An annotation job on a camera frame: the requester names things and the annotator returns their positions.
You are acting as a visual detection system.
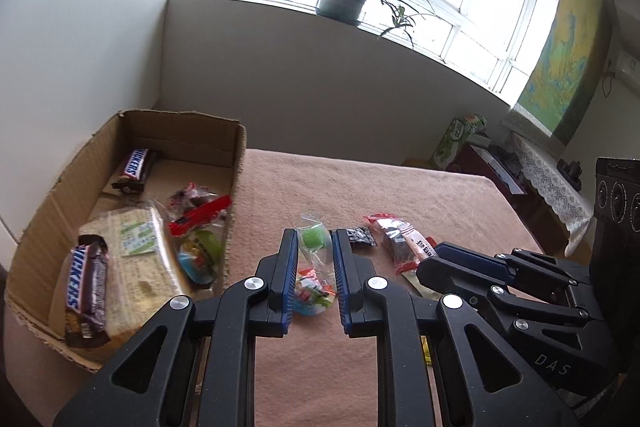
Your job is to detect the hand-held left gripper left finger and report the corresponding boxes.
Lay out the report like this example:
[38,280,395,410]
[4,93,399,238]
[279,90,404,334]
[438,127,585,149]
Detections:
[52,228,301,427]

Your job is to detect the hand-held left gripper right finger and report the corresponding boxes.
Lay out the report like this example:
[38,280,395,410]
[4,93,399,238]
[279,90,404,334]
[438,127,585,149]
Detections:
[332,228,584,427]

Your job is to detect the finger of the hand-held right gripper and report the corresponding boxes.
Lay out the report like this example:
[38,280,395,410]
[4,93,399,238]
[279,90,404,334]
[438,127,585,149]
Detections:
[433,242,594,294]
[416,258,604,334]

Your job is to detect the colourful round candy packet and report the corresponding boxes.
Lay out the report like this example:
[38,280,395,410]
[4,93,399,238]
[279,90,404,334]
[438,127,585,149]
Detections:
[292,269,337,316]

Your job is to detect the green candy clear wrapper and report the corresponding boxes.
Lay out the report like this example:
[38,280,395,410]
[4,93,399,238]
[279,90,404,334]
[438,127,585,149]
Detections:
[194,229,227,269]
[295,211,334,269]

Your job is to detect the red packet with brown cake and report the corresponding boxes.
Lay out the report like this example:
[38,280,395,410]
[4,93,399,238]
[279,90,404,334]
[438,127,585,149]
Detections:
[362,212,437,276]

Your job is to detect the blue yellow candy packet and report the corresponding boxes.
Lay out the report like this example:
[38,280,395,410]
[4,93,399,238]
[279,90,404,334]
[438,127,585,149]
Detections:
[177,251,217,291]

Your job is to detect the red clear packet white label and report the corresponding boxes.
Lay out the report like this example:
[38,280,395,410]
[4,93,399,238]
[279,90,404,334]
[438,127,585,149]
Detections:
[166,181,234,238]

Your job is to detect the large cracker packet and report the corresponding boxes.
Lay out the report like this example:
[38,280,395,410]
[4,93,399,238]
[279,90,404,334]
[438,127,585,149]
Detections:
[79,206,195,339]

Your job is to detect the cardboard box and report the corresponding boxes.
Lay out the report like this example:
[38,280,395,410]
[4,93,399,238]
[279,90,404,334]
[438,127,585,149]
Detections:
[4,108,248,373]

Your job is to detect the brown chocolate bar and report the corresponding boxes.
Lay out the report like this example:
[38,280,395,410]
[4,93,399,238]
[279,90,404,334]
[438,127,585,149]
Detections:
[111,148,162,196]
[62,234,112,349]

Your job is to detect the small black packet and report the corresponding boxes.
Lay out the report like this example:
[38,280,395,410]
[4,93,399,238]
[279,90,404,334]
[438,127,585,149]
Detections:
[347,226,377,251]

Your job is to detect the dark wooden cabinet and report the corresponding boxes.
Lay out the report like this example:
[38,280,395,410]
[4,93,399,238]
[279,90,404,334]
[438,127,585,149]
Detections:
[451,144,572,249]

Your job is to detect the green printed carton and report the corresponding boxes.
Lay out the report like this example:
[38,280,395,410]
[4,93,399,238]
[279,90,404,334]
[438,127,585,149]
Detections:
[429,114,494,171]

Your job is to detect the dark small ornament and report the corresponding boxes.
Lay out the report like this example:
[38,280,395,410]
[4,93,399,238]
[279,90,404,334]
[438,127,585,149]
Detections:
[559,158,585,188]

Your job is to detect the white air conditioner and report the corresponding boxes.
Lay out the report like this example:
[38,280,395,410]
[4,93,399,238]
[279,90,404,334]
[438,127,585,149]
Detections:
[614,51,640,84]

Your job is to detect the wall map poster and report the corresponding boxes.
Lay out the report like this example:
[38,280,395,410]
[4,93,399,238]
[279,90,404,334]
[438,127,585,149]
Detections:
[501,0,617,146]

